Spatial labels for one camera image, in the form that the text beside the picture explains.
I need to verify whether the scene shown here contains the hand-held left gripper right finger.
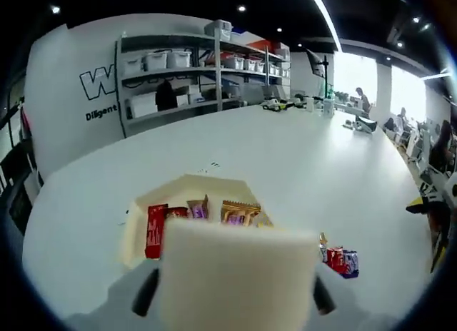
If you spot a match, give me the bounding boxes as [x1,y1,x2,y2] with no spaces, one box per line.
[309,263,391,331]

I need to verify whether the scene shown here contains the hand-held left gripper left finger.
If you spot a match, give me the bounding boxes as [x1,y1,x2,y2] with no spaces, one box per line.
[66,258,164,331]

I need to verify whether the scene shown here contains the purple food packet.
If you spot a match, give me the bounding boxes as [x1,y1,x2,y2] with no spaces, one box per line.
[341,250,360,279]

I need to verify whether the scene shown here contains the small red food packet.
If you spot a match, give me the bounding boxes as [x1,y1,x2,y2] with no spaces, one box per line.
[326,246,346,274]

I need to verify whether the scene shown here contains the long red food packet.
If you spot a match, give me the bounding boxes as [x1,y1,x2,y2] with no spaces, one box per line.
[145,203,169,260]

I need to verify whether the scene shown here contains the cream food tongs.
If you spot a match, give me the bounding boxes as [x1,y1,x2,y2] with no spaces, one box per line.
[159,212,322,331]

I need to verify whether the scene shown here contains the cream food container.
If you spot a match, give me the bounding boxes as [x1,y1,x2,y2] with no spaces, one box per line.
[120,173,276,271]

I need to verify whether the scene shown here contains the row of office chairs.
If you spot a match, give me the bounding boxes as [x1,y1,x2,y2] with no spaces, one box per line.
[383,120,447,189]

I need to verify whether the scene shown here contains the green bottle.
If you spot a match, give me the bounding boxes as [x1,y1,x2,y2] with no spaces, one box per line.
[322,83,336,117]

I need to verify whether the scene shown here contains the black monitor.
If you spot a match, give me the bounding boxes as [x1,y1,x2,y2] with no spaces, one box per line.
[306,48,328,79]

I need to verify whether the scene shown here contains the large white box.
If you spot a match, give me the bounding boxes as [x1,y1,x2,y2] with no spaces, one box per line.
[127,93,158,118]

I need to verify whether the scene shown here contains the pink hanging bag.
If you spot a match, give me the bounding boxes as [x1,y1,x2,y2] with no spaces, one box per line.
[19,102,34,132]

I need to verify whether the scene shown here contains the black bag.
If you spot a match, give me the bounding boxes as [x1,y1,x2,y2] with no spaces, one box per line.
[155,80,179,111]

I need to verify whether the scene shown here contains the long ceiling light strip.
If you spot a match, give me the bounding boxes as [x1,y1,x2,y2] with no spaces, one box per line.
[306,0,343,53]

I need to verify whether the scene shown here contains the grey metal shelf rack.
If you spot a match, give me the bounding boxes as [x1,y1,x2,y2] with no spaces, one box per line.
[115,31,293,138]

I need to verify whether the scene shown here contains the rows of white storage boxes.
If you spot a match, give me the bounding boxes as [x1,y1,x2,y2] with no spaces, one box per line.
[123,19,290,78]

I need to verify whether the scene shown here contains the ceiling spotlights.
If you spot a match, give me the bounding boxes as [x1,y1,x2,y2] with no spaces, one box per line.
[49,0,431,49]

